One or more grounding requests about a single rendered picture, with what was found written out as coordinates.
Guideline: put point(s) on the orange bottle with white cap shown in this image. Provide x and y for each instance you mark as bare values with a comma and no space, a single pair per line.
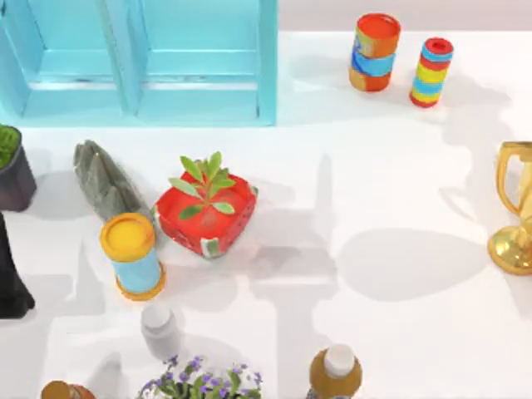
334,374

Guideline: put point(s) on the orange and blue can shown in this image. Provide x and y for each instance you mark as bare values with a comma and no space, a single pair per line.
374,54

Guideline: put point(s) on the gold trophy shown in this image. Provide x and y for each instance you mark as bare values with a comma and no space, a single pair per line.
513,245

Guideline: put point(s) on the purple flower plant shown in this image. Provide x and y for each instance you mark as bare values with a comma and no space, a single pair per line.
203,380

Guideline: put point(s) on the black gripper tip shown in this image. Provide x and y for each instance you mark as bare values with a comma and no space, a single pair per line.
10,274

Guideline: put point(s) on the red yellow striped can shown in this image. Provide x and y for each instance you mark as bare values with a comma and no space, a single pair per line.
430,75

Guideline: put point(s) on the red pot with green plant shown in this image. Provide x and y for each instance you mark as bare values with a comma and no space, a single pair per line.
205,220

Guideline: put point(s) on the light blue rack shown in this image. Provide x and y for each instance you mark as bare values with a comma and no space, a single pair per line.
199,62

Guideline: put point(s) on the brown orange bottle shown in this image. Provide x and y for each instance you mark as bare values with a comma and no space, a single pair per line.
66,390

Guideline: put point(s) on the blue can with orange lid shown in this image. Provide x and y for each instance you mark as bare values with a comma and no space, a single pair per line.
133,257

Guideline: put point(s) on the dark pot with green plant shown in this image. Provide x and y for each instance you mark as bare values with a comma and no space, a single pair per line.
12,174

